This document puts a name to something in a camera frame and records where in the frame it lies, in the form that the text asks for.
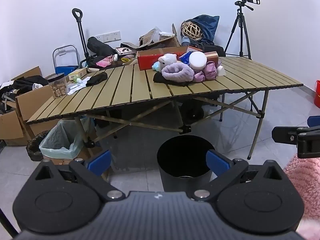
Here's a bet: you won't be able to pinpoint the black trolley handle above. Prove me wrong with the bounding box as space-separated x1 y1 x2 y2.
72 8 91 67

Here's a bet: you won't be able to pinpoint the light green bin liner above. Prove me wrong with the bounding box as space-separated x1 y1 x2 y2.
39 119 84 159

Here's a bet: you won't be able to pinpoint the black tote bag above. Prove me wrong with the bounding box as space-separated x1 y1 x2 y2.
80 54 115 68

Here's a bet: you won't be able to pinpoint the person's right forearm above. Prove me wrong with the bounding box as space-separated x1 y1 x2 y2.
284 154 320 240

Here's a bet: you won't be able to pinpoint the tan slatted folding table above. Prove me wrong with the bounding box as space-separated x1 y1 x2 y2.
26 56 304 161

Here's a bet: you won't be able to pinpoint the blue plastic box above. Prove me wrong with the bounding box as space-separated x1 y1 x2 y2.
55 65 78 75

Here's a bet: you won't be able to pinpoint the blue bag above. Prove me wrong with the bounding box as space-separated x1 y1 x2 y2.
191 15 220 46

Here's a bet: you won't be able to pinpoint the black clothes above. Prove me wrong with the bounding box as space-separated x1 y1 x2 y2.
11 75 49 90

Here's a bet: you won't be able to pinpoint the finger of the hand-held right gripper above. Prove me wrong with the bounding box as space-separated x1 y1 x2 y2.
272 126 320 158
307 116 320 128

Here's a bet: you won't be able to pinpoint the lavender fabric pouch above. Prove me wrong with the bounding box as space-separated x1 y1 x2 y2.
161 63 195 82

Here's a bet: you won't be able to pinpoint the black round bin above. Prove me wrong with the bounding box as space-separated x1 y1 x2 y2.
157 135 216 192

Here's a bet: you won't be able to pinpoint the open brown cardboard box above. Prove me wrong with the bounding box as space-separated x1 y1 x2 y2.
139 24 181 50

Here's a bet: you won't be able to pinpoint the mauve satin drawstring bag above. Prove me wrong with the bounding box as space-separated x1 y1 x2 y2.
193 61 217 83

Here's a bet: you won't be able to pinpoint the pale yellow carton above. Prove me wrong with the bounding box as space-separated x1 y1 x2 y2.
68 68 88 81

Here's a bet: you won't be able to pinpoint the clear jar black lid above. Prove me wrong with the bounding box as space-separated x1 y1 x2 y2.
47 73 67 99

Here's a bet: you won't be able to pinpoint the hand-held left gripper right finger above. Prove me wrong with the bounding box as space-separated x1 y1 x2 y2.
191 149 287 202

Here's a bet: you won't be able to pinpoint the brown foam block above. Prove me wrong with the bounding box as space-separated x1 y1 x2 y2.
203 51 220 62

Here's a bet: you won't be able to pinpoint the blue white tissue packet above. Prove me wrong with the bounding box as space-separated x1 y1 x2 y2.
179 52 193 64

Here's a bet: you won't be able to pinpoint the white yellow alpaca plush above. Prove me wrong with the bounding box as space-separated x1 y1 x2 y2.
158 54 178 68

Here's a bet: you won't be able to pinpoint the black wheel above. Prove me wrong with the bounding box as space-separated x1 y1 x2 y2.
180 100 204 127

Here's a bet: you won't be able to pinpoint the white round container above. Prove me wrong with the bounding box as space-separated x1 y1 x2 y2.
189 51 207 70

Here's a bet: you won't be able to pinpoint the pink package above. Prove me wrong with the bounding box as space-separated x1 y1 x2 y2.
96 56 112 68

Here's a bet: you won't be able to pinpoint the white wall outlet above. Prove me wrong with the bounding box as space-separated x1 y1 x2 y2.
95 31 122 42

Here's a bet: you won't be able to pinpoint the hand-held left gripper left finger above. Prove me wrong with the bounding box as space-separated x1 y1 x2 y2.
31 150 126 202

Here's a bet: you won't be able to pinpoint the red cardboard box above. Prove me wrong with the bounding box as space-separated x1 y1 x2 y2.
137 46 190 71

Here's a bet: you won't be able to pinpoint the black knit cloth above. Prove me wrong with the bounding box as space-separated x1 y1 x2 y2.
153 72 193 87

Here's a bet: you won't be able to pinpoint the black tripod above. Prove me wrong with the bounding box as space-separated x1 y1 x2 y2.
224 2 253 60

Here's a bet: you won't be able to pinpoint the black knit glove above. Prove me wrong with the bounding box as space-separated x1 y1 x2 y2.
86 72 108 87

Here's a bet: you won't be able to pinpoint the black mesh basket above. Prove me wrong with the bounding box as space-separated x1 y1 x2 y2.
26 130 54 162

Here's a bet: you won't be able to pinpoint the red bucket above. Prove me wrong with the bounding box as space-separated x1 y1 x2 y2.
314 80 320 108

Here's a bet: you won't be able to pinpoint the woven rattan ball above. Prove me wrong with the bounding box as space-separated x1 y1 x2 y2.
181 22 202 40

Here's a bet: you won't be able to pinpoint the black luggage bag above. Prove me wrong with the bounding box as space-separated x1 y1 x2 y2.
189 41 225 57

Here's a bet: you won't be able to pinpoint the white cloth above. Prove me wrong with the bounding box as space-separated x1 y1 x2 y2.
67 76 97 95

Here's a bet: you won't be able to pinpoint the pink white product box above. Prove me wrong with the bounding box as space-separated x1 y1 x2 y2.
115 47 135 55

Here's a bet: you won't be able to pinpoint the silver folding frame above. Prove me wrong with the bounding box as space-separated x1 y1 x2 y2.
52 44 80 75

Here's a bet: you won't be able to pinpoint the large cardboard box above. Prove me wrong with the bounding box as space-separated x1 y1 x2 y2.
15 73 62 140

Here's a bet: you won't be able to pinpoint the black rolled bag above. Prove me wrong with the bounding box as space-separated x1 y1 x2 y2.
87 37 117 57

